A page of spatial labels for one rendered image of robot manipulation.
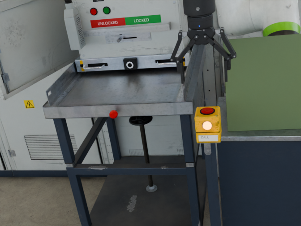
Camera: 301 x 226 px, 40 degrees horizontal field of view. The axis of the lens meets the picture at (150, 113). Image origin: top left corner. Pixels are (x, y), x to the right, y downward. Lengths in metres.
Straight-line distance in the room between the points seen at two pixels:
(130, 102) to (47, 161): 1.26
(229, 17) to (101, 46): 0.63
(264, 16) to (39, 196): 1.79
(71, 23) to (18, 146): 1.21
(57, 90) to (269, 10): 0.91
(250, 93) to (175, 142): 1.07
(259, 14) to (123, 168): 0.84
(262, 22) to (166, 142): 1.14
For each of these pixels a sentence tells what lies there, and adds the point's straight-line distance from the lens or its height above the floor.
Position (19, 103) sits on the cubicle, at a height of 0.56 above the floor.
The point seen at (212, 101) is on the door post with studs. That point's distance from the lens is 2.33.
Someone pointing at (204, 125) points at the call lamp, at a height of 0.88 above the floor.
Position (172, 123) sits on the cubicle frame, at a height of 0.38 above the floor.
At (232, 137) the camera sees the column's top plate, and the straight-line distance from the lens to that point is 1.52.
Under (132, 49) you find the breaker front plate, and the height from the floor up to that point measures 0.96.
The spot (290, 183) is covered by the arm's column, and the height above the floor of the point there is 0.54.
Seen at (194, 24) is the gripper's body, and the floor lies 1.20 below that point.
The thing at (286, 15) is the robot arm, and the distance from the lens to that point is 1.54.
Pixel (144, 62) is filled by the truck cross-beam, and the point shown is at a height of 0.90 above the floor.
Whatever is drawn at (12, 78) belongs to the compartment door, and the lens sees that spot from 2.00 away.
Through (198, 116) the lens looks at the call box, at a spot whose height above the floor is 0.90.
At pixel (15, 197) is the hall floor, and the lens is 2.80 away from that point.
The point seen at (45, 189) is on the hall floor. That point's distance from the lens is 2.77.
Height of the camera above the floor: 1.53
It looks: 26 degrees down
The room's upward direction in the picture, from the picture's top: 8 degrees counter-clockwise
